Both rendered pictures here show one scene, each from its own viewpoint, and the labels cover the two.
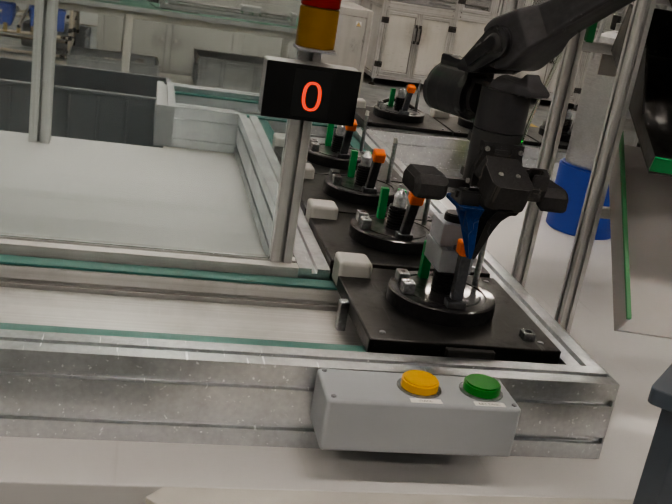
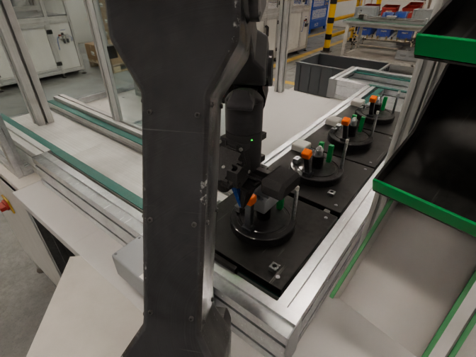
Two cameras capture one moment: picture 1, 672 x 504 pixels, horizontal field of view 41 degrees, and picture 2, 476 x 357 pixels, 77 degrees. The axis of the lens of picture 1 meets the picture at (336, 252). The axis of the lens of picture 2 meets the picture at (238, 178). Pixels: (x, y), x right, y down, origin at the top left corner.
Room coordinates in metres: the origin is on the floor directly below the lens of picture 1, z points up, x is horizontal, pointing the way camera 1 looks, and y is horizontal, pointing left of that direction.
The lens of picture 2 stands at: (0.76, -0.49, 1.41)
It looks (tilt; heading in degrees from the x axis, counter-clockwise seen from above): 34 degrees down; 51
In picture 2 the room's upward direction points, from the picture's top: straight up
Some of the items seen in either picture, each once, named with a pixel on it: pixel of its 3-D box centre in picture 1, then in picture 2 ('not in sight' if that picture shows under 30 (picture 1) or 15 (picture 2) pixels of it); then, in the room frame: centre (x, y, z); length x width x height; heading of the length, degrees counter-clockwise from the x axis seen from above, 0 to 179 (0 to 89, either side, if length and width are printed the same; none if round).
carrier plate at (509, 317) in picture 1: (437, 311); (262, 226); (1.10, -0.14, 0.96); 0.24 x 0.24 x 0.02; 13
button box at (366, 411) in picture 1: (413, 412); (161, 280); (0.87, -0.11, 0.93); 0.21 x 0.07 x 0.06; 103
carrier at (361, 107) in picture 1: (400, 101); not in sight; (2.47, -0.11, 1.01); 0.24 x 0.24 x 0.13; 13
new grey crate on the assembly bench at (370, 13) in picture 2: not in sight; (366, 12); (6.07, 2.68, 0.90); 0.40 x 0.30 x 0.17; 16
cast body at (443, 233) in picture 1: (449, 236); (267, 186); (1.11, -0.14, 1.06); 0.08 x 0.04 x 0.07; 14
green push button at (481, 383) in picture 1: (481, 389); not in sight; (0.89, -0.18, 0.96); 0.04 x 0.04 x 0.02
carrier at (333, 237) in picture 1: (397, 213); (318, 159); (1.35, -0.08, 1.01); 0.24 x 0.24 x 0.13; 13
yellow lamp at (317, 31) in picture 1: (317, 27); not in sight; (1.17, 0.07, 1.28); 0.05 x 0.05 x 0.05
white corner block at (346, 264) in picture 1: (351, 271); not in sight; (1.17, -0.03, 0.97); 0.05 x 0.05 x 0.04; 13
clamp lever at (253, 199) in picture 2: (459, 268); (251, 208); (1.06, -0.15, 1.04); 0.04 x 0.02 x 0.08; 13
